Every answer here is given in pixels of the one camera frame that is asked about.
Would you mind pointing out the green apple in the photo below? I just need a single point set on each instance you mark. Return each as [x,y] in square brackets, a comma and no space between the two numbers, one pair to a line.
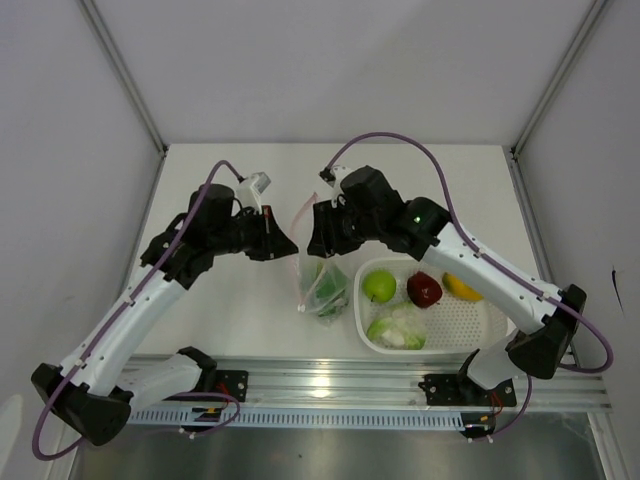
[379,286]

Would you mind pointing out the left aluminium frame post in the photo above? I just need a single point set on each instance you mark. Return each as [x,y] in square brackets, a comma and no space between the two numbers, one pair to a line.
[114,57]

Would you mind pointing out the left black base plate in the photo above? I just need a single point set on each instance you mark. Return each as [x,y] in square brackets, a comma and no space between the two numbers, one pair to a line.
[231,386]

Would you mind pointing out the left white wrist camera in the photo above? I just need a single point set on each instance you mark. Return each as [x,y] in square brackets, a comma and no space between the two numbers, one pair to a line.
[250,190]

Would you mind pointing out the clear pink zip top bag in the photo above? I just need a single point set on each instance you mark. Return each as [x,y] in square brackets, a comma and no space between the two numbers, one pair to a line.
[300,232]

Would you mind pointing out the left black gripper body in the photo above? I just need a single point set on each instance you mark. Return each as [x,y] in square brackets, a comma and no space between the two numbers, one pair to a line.
[254,233]

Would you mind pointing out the aluminium frame post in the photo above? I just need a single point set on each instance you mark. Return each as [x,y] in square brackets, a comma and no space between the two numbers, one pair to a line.
[114,57]
[571,55]

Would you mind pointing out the red apple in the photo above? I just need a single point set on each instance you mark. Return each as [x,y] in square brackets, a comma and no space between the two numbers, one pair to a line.
[423,290]

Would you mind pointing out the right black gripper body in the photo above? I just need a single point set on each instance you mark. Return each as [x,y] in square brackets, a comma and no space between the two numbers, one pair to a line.
[346,230]

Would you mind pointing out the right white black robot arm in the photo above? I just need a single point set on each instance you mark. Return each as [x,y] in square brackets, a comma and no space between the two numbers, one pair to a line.
[364,207]

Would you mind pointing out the white perforated plastic basket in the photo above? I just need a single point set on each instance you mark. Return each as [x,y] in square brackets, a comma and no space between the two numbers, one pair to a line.
[454,326]

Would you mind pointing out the green lettuce leaf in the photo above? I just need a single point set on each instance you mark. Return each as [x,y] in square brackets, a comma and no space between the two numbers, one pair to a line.
[324,289]

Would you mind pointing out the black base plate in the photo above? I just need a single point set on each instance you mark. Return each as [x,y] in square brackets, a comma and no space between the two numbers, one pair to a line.
[231,386]
[453,390]

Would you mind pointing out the right aluminium frame post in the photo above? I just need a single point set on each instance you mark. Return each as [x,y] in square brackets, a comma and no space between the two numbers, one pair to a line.
[571,55]

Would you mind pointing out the pale green cabbage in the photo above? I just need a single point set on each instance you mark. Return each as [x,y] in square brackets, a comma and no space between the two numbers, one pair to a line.
[399,327]

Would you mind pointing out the aluminium mounting rail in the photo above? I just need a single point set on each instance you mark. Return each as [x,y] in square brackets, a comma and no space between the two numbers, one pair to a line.
[391,384]

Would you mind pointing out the yellow orange mango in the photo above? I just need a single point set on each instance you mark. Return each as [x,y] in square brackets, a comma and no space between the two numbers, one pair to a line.
[459,289]

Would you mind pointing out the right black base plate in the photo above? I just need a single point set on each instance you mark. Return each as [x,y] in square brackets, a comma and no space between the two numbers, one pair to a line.
[453,390]

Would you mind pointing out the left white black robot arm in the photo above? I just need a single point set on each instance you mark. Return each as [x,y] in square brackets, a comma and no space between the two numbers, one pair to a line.
[88,390]

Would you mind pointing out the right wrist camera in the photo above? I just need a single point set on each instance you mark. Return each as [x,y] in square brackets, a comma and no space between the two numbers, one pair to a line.
[334,175]

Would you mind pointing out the white slotted cable duct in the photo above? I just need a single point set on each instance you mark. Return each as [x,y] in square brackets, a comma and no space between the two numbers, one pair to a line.
[251,416]

